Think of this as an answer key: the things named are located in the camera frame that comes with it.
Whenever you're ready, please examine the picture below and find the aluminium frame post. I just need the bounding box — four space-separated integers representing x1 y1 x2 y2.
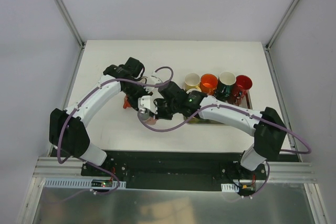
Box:
39 0 85 49
264 0 318 50

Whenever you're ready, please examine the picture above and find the steel baking tray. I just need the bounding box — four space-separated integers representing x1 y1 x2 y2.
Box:
188 92 253 125

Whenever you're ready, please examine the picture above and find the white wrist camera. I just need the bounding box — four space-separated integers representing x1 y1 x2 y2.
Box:
138 95 157 114
147 71 163 85

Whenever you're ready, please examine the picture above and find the right aluminium frame post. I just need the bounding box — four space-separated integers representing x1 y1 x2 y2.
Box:
264 0 318 50

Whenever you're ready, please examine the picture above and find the right white cable duct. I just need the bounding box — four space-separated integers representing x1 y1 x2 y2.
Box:
221 184 257 193

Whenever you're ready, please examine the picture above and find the dark green mug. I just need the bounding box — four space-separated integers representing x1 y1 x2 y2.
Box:
216 71 236 98

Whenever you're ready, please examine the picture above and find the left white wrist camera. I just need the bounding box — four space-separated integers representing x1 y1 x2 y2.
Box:
147 71 163 85

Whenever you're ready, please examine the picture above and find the pink mug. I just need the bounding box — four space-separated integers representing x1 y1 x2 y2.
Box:
138 111 157 125

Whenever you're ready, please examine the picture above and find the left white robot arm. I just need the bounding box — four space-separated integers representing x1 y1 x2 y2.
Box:
49 57 151 176

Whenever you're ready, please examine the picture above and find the yellow mug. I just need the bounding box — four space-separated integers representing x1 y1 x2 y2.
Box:
184 73 201 91

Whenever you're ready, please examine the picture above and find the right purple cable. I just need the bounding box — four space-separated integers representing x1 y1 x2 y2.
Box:
138 104 312 200

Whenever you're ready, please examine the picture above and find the white cable duct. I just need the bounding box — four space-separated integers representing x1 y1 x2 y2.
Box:
45 178 126 190
221 184 257 193

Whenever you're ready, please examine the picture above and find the red mug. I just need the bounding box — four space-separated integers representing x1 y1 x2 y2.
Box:
229 75 253 104

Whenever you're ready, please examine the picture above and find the bright orange mug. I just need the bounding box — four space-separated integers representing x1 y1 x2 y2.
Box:
200 73 218 95

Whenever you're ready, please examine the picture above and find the left aluminium frame post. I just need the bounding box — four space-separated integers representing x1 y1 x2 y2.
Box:
39 0 85 49

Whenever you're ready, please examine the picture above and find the small orange cup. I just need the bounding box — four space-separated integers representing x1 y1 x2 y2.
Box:
123 96 132 109

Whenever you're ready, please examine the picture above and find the left white cable duct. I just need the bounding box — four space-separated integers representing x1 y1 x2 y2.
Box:
45 178 126 190

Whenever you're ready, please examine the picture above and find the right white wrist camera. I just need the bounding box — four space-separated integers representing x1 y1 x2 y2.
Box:
138 95 157 114

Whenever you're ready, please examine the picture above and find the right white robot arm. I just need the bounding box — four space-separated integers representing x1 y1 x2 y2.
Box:
154 81 286 179

